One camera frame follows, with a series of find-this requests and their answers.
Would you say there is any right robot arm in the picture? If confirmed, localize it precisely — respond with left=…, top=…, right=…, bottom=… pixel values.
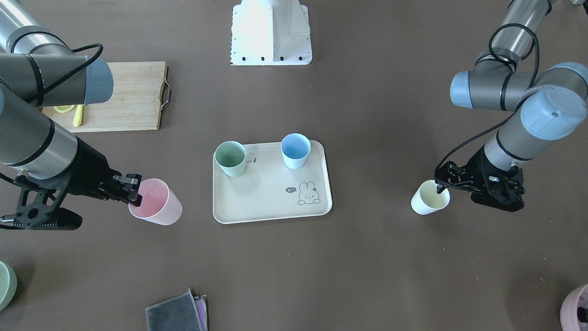
left=1, top=0, right=141, bottom=205

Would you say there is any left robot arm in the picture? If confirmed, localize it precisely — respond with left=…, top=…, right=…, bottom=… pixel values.
left=433, top=0, right=587, bottom=212

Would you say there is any pink cup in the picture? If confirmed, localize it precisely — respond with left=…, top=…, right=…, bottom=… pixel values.
left=128, top=178, right=182, bottom=225

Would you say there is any grey folded cloth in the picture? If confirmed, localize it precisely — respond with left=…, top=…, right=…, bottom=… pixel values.
left=145, top=291, right=201, bottom=331

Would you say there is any lemon slice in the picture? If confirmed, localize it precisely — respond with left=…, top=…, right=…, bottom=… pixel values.
left=53, top=105, right=76, bottom=114

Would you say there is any pink bowl with ice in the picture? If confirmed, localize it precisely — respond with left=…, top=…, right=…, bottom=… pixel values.
left=560, top=284, right=588, bottom=331

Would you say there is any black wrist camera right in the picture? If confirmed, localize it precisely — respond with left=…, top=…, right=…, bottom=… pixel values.
left=0, top=170, right=83, bottom=230

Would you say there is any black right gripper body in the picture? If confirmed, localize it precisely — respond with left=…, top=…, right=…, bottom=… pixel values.
left=67, top=138, right=120, bottom=200

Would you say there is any green cup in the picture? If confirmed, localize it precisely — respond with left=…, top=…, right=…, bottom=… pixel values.
left=214, top=141, right=246, bottom=177

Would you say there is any blue cup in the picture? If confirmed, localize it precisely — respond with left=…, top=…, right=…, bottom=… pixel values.
left=281, top=133, right=311, bottom=169

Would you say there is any wooden cutting board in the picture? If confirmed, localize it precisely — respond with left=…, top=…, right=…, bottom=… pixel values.
left=42, top=62, right=168, bottom=132

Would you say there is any yellow plastic knife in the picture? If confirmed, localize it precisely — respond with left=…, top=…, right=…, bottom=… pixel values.
left=72, top=104, right=84, bottom=127

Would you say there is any cream yellow cup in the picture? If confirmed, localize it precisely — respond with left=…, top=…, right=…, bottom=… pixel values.
left=410, top=180, right=450, bottom=215

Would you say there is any green bowl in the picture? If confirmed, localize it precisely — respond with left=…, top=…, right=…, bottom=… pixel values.
left=0, top=261, right=17, bottom=311

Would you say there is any cream rabbit tray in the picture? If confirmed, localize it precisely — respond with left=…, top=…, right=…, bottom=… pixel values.
left=212, top=140, right=333, bottom=224

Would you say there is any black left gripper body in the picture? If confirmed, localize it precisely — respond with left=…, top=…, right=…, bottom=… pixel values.
left=435, top=148, right=525, bottom=212

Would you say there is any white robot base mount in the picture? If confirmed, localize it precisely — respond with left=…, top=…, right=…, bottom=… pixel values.
left=230, top=0, right=313, bottom=66

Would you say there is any purple cloth under grey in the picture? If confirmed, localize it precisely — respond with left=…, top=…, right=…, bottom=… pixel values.
left=193, top=294, right=209, bottom=331

